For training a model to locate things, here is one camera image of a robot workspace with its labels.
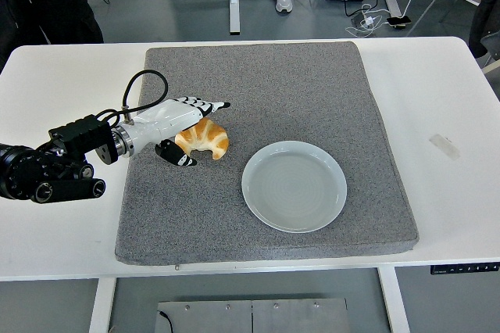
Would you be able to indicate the black smartphone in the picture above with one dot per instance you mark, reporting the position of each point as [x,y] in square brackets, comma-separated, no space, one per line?
[398,20]

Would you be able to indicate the pale grey round plate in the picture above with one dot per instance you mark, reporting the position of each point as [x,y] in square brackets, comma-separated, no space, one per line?
[293,188]

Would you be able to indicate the golden croissant bread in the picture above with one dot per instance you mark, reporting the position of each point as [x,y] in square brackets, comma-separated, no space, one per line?
[211,139]

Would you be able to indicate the clear tape strip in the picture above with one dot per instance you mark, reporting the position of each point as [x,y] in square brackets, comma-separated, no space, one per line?
[444,146]

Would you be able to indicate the grey metal plate with screws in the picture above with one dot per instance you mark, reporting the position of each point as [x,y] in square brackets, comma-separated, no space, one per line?
[211,317]

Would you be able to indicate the grey fabric mat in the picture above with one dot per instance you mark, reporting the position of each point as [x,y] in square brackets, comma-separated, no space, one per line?
[254,75]

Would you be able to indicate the black jacket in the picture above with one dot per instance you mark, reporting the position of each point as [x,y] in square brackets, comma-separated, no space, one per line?
[486,24]

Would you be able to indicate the white table leg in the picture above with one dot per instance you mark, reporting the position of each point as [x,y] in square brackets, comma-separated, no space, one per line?
[102,305]
[392,301]

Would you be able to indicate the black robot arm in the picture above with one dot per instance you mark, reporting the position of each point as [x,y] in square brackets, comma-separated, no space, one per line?
[78,137]

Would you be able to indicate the black table control panel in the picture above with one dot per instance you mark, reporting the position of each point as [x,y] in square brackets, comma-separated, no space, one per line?
[465,269]

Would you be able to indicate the grey chair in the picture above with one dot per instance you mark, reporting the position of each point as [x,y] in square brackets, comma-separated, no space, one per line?
[494,41]

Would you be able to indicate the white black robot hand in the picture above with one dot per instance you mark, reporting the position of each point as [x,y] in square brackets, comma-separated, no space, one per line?
[168,114]

